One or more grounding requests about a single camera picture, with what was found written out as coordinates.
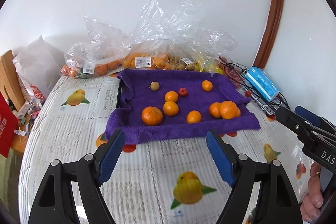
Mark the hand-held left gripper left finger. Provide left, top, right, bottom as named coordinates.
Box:
left=28, top=129, right=126, bottom=224

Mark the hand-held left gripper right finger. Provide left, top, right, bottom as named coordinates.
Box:
left=206, top=130, right=302, bottom=224

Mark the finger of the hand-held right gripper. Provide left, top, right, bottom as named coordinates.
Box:
left=294, top=106, right=336, bottom=139
left=275, top=107, right=318, bottom=146

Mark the black tray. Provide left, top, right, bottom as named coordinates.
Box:
left=115, top=80, right=125, bottom=110

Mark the person's right hand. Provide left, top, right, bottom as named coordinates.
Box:
left=301, top=162, right=324, bottom=222

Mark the blue tissue pack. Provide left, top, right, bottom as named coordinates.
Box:
left=245, top=67, right=281, bottom=102

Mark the purple towel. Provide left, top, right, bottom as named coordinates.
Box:
left=106, top=69, right=261, bottom=144

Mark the clear bag of cherry tomatoes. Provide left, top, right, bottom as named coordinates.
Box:
left=219, top=56, right=247, bottom=88

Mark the clear bag of reddish mandarins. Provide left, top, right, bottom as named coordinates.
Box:
left=60, top=15, right=132, bottom=79

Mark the brown wooden stool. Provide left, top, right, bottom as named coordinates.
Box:
left=10, top=130, right=30, bottom=155

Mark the yellow snack packet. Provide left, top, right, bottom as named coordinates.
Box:
left=193, top=53, right=225, bottom=75

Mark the clutter of small packets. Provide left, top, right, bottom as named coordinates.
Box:
left=14, top=101, right=44, bottom=135

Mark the clear bag of brown longans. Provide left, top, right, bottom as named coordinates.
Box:
left=168, top=30, right=235, bottom=72

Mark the clear bag with red label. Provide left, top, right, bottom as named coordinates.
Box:
left=21, top=77, right=48, bottom=104

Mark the clear bag of oranges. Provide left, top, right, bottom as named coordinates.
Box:
left=122, top=0, right=189, bottom=71

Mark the red paper bag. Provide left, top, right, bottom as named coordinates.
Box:
left=0, top=94, right=19, bottom=159

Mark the white plastic bag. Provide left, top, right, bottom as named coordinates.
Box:
left=13, top=35, right=62, bottom=85

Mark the wooden chair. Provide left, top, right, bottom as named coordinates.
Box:
left=0, top=49, right=25, bottom=111

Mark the black cable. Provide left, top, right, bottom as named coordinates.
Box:
left=219, top=56, right=292, bottom=111

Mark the brown wooden door frame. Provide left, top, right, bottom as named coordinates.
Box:
left=253, top=0, right=286, bottom=69

